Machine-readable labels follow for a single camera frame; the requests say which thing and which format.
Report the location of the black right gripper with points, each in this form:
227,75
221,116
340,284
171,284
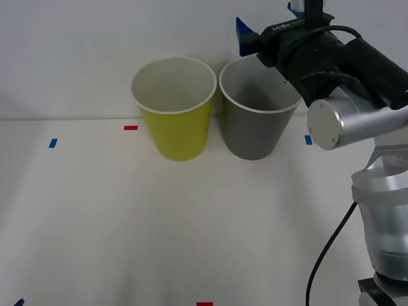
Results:
296,48

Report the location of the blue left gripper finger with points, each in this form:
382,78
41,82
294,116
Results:
19,303

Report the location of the silver and black right arm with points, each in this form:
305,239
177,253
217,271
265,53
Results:
382,223

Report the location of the grey plastic bin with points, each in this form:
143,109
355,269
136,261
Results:
255,134

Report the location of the yellow-green plastic bin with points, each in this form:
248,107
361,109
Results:
178,134

